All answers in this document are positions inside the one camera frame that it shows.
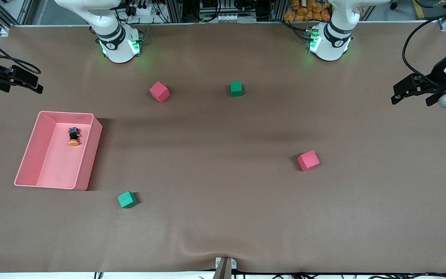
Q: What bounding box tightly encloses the orange capped push button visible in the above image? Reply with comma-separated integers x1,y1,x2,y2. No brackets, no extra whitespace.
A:
68,126,81,147

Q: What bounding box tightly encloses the pink plastic bin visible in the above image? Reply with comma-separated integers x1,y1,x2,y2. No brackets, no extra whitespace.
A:
14,111,103,191

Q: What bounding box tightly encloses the orange snack bag pile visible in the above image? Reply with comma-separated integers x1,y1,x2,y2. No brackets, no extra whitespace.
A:
284,0,332,22

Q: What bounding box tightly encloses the pink foam cube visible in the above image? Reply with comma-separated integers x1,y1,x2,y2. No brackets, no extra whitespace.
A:
297,150,321,172
149,81,170,103

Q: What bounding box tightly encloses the white power strip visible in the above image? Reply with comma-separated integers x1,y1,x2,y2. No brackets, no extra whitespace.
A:
128,3,154,17

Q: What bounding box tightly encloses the brown table mat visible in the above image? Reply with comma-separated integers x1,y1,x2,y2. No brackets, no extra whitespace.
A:
0,21,446,274

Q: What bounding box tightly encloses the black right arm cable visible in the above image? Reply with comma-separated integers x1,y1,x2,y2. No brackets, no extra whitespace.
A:
0,28,42,75

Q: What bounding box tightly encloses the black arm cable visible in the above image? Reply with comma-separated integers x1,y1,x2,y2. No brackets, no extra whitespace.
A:
0,28,42,75
402,6,446,88

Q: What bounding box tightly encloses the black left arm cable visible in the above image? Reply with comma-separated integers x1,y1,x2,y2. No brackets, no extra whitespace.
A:
402,6,446,88

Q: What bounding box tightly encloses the aluminium frame post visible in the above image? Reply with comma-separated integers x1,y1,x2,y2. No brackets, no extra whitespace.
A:
270,0,288,22
166,0,184,24

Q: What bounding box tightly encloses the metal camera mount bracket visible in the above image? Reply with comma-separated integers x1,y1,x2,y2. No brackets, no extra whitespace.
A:
212,257,237,279

